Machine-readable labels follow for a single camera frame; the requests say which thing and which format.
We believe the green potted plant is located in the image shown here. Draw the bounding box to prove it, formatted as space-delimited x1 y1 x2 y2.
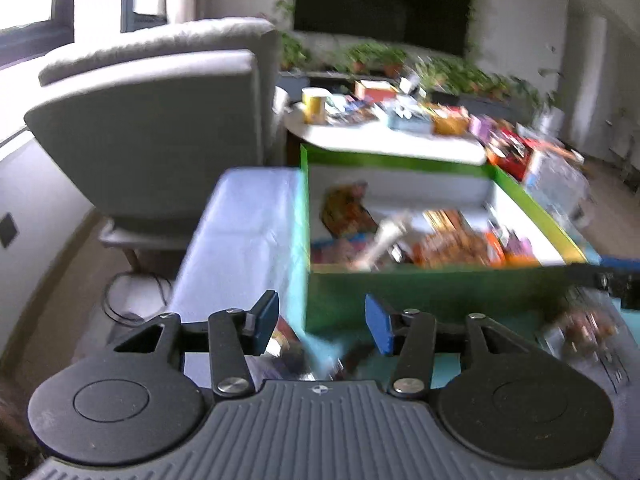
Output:
280 32 312 71
345 42 386 76
382 46 410 78
507 77 543 108
440 57 506 98

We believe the large dark-framed window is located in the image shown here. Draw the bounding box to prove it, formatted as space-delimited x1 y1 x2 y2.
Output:
0 0 76 68

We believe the pile of snack packets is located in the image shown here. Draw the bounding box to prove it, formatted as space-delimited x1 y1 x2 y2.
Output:
312 182 543 271

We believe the black floor cable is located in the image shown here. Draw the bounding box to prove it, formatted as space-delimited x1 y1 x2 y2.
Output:
102 272 173 326

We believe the orange box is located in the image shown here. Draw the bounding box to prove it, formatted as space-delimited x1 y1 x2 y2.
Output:
354 80 401 103

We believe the black wall television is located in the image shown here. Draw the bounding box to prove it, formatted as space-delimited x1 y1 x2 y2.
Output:
292 0 476 57

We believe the grey armchair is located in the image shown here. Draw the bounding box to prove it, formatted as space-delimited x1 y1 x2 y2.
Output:
24 17 291 266

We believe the yellow mug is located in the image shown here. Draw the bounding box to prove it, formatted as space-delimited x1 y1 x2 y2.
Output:
301 87 328 126

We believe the white round coffee table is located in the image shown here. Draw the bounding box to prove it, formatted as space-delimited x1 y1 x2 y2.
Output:
282 102 488 166

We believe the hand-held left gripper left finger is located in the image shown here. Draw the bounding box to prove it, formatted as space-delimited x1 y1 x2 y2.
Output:
100 290 281 400

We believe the clear glass mug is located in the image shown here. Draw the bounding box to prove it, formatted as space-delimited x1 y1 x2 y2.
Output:
535 152 591 226

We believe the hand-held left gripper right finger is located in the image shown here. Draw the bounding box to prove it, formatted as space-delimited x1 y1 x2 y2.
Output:
364 293 543 397

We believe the dark snack packet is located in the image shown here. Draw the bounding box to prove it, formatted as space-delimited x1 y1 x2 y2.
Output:
247 316 312 382
325 340 373 382

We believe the black wall socket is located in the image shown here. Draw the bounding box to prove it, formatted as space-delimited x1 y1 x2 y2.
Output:
0 212 20 248

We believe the wicker basket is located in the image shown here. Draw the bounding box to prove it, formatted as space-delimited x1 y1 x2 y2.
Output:
432 105 471 136

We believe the clear brown snack bag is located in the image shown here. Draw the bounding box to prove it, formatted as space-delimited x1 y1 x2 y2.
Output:
542 300 622 362

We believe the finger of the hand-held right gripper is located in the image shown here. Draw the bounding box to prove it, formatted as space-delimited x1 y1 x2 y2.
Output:
566 257 640 311

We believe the green cardboard box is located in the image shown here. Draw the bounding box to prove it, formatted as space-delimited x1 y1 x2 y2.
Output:
299 144 588 333

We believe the grey-blue plastic tray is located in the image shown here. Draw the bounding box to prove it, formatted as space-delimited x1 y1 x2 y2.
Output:
387 105 433 135

